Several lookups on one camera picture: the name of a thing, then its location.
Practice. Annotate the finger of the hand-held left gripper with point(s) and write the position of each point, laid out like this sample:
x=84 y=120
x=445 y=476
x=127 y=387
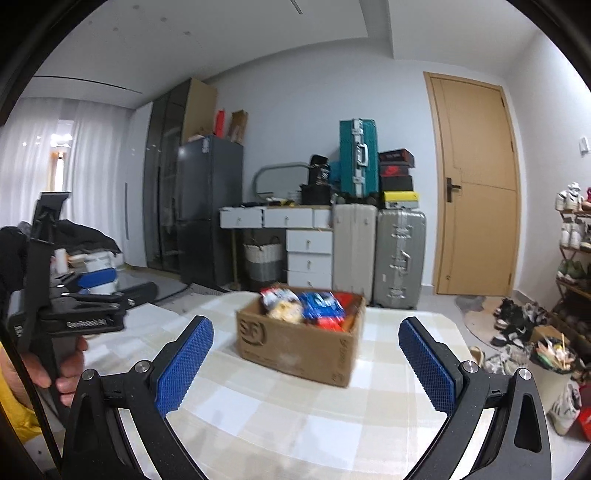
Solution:
x=134 y=295
x=97 y=281

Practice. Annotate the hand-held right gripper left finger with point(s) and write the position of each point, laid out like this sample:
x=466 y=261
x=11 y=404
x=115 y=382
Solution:
x=184 y=364

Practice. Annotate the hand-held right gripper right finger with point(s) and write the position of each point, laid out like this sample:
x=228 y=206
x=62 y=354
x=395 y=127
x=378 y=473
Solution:
x=429 y=364

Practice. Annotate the red chip packet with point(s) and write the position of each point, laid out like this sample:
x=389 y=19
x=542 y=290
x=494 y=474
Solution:
x=346 y=302

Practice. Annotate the brown cardboard box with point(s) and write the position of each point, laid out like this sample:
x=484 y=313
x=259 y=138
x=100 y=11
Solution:
x=295 y=350

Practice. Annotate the clear cookie packet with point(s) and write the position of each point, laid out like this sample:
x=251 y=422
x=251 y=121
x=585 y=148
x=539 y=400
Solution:
x=286 y=311

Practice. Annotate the white red snack packet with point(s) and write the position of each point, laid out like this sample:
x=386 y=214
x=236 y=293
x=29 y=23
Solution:
x=277 y=295

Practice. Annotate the blue snack packet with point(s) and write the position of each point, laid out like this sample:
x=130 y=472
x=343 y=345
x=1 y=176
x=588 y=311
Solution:
x=321 y=304

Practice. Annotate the person's left hand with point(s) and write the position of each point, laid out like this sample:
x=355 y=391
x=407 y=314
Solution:
x=34 y=369

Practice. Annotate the black jacket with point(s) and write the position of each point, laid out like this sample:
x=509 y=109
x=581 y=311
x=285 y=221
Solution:
x=87 y=235

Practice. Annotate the beige slipper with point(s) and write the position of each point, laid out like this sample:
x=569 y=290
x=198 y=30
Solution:
x=478 y=356

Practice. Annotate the round beige door mat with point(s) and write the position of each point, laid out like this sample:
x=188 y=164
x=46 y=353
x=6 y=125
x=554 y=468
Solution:
x=480 y=327

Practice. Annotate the grey doormat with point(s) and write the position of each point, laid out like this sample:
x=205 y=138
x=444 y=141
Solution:
x=468 y=303

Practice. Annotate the pile of shoes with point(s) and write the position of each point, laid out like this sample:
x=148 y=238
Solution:
x=512 y=318

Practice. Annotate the white wardrobe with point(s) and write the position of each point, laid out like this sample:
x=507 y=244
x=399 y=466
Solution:
x=138 y=184

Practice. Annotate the silver suitcase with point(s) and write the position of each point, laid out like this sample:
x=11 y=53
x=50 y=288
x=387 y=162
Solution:
x=399 y=258

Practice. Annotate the dark grey refrigerator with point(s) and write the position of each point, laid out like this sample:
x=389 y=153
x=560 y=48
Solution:
x=207 y=207

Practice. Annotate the yellow clothing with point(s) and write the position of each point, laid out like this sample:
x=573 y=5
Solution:
x=18 y=415

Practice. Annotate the dark glass cabinet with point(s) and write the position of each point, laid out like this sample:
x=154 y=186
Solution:
x=166 y=184

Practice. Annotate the small cardboard box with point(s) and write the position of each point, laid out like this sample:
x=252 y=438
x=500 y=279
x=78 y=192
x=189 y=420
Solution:
x=545 y=333

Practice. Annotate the beige trash bin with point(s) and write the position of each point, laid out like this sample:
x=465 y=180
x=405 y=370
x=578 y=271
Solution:
x=549 y=383

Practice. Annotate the woven laundry basket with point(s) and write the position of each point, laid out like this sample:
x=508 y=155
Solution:
x=263 y=261

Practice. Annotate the beige suitcase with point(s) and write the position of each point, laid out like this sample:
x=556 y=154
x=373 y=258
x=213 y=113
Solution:
x=353 y=254

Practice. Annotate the white curtain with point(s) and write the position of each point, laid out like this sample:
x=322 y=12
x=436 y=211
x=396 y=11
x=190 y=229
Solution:
x=27 y=161

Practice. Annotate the red bag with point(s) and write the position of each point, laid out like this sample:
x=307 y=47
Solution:
x=585 y=415

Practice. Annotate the white drawer desk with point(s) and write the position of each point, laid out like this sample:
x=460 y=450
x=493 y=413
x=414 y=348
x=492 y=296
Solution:
x=304 y=249

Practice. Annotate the yellow black shoe box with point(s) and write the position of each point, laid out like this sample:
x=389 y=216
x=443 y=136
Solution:
x=401 y=200

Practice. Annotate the grey framed mirror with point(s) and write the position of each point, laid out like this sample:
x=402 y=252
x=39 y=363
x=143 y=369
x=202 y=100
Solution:
x=258 y=177

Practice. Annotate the wooden shoe rack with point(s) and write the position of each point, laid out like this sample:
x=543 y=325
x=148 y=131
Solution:
x=565 y=258

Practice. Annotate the plain black shoe box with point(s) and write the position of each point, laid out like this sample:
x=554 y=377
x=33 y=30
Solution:
x=396 y=184

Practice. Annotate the wooden door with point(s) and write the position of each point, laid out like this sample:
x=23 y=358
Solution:
x=475 y=184

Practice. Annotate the brown paper bag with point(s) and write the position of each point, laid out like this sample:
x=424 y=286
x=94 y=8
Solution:
x=238 y=127

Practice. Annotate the tall flat cardboard box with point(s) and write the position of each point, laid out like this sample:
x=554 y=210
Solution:
x=203 y=106

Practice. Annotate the black storage box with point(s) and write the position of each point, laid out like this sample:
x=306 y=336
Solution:
x=316 y=194

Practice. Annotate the black red shoe box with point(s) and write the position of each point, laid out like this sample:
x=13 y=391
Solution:
x=396 y=157

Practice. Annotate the teal suitcase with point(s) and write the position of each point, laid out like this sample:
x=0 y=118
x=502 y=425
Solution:
x=358 y=161

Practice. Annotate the black bag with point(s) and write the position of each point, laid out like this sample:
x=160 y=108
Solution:
x=319 y=170

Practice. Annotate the white wall switch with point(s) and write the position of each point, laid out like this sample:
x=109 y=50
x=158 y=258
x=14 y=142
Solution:
x=584 y=144

